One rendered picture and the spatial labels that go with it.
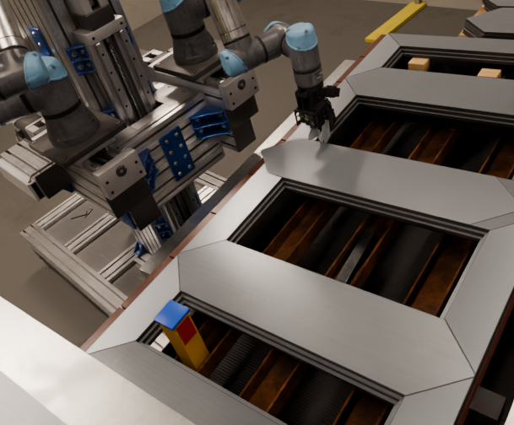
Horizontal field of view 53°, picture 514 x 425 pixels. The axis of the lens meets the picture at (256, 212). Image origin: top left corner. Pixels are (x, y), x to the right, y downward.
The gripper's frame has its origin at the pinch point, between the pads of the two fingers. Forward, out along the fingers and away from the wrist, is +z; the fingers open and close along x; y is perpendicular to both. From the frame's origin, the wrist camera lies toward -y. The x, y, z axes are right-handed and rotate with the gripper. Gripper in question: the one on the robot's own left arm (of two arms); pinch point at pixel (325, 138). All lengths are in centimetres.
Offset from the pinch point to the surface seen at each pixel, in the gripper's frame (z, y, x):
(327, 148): 0.7, 3.5, 2.8
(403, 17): 84, -254, -94
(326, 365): 2, 64, 37
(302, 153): 0.7, 7.9, -3.2
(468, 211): 0.8, 15.0, 47.0
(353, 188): 0.7, 16.7, 18.0
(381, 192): 0.8, 15.8, 25.6
